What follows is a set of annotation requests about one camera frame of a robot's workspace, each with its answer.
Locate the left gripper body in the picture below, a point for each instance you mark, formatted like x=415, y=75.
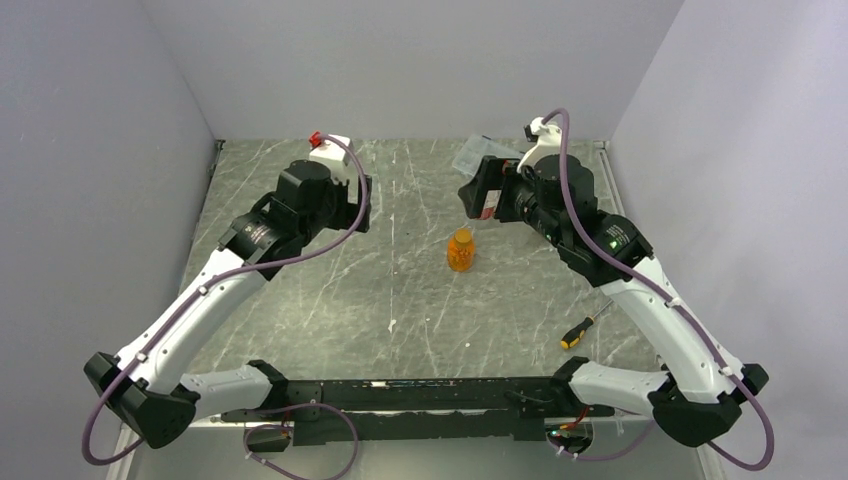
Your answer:
x=341, y=214

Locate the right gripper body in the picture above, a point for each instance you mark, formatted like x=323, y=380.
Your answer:
x=505, y=174

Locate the small clear orange bottle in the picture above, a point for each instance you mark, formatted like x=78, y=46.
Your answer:
x=460, y=257

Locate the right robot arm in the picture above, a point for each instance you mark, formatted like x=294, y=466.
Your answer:
x=692, y=400

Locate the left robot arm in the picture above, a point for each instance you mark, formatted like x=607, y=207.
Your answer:
x=146, y=383

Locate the clear plastic organizer box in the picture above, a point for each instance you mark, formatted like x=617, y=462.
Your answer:
x=476, y=147

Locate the black yellow screwdriver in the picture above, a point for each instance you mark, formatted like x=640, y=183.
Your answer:
x=573, y=336

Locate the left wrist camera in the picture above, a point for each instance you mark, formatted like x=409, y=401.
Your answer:
x=333, y=156

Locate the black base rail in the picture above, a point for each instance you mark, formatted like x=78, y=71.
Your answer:
x=323, y=411

